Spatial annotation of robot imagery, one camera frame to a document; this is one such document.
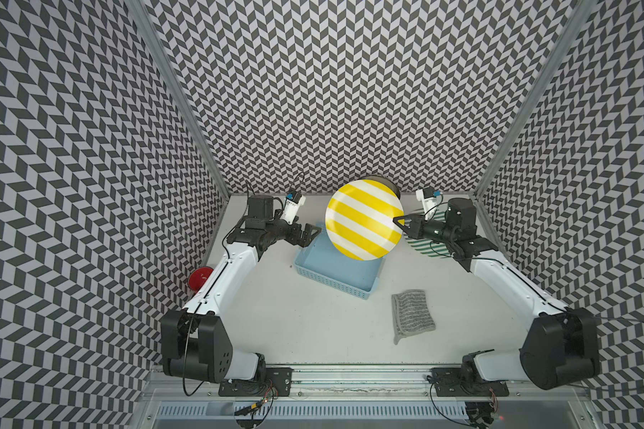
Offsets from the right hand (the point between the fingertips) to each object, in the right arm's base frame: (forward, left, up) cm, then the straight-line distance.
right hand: (394, 224), depth 79 cm
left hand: (+2, +27, -2) cm, 27 cm away
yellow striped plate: (+4, +10, -3) cm, 11 cm away
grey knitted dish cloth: (-20, -6, -21) cm, 29 cm away
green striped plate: (+3, -15, -17) cm, 23 cm away
